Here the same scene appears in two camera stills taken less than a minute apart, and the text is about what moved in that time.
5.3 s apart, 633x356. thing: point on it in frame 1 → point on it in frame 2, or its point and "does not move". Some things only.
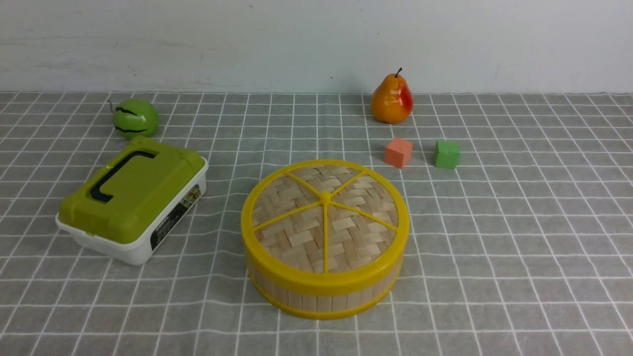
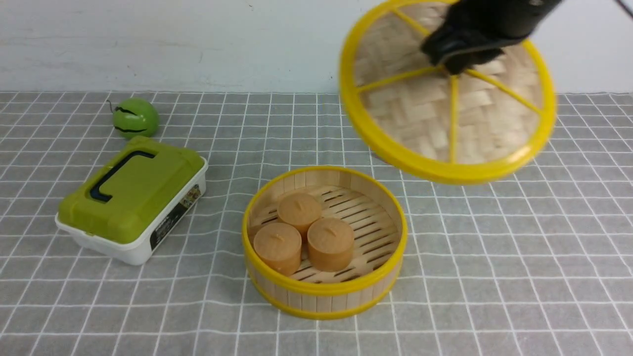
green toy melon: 134,117 does not move
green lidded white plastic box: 129,205 does not move
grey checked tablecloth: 525,249 does not move
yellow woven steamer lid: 324,227 → 440,126
